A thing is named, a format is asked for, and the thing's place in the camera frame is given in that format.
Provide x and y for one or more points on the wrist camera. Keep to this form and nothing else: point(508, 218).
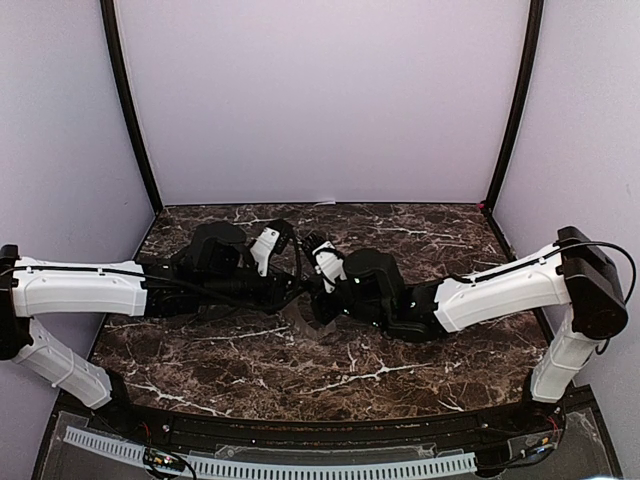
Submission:
point(326, 260)
point(273, 240)

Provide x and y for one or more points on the left black frame post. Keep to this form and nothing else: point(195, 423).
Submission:
point(126, 101)

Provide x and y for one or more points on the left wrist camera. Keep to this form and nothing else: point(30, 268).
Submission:
point(273, 240)

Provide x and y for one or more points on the white slotted cable duct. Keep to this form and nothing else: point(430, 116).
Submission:
point(252, 463)

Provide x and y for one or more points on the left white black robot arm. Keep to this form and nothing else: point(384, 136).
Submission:
point(218, 267)

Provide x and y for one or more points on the small circuit board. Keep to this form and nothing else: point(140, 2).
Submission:
point(161, 462)

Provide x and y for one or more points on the right black frame post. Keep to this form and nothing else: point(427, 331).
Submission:
point(521, 89)

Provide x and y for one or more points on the black front rail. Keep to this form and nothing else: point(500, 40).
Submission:
point(183, 430)

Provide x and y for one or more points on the translucent ring plate with keyrings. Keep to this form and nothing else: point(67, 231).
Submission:
point(299, 314)

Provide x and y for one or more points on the black frame post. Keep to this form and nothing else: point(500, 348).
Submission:
point(126, 101)
point(521, 89)

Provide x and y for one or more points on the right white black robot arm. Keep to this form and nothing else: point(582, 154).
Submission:
point(573, 271)

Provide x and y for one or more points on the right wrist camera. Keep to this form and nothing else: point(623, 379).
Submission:
point(326, 260)

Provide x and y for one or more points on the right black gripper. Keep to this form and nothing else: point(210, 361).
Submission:
point(323, 313)

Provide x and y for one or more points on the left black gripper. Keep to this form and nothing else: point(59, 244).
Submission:
point(273, 299)

